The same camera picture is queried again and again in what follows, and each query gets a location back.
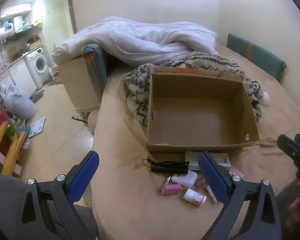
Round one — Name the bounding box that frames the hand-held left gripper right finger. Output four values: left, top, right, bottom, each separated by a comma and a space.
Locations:
198, 151, 282, 240

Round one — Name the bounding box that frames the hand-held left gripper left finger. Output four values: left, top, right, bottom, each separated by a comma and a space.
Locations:
16, 151, 100, 240

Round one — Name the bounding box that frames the pink rubber foot toy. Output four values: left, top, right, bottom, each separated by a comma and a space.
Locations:
228, 167, 244, 181

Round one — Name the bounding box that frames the white pill bottle pink cap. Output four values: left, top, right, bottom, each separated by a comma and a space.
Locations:
182, 188, 207, 207

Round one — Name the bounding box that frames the white earbuds case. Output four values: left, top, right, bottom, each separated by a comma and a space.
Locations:
171, 170, 198, 188

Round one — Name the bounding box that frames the white battery charger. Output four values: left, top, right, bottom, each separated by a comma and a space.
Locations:
184, 151, 232, 171

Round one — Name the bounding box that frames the small pink box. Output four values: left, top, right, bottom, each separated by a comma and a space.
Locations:
161, 183, 183, 196

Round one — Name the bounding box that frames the black flashlight with strap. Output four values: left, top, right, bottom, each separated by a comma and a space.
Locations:
142, 159, 190, 174

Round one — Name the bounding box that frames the brown cardboard box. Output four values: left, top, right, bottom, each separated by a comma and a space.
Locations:
146, 64, 260, 153

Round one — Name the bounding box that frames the person's right hand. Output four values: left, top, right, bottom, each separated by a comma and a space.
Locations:
288, 181, 300, 228

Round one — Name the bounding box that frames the white bathroom scale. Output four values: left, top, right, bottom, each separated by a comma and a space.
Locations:
27, 117, 46, 138

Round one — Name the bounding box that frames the yellow wooden chair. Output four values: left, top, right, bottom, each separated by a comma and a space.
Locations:
0, 116, 28, 178

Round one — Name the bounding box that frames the grey stuffed bag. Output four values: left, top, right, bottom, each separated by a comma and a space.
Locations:
3, 84, 38, 120

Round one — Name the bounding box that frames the teal headboard cushion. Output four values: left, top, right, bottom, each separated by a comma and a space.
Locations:
226, 32, 287, 83

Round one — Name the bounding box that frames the black and white fuzzy blanket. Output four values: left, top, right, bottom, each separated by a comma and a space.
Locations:
122, 51, 271, 127

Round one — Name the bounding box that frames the teal cushion orange edge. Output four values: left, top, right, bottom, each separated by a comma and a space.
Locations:
81, 42, 111, 93

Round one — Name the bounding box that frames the white kitchen cabinet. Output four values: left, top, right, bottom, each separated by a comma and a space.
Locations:
0, 59, 38, 98

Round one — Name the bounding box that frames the white washing machine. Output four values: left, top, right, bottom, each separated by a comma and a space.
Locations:
23, 47, 51, 90

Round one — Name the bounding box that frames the white duvet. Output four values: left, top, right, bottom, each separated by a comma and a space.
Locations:
52, 16, 219, 68

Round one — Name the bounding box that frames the white water heater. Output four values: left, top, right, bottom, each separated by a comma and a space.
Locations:
0, 21, 15, 38

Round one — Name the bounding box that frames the beige wooden bed frame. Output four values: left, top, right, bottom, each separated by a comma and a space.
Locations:
57, 55, 103, 117

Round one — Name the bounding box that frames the white wall cabinet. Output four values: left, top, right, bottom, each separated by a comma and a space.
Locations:
0, 2, 32, 18

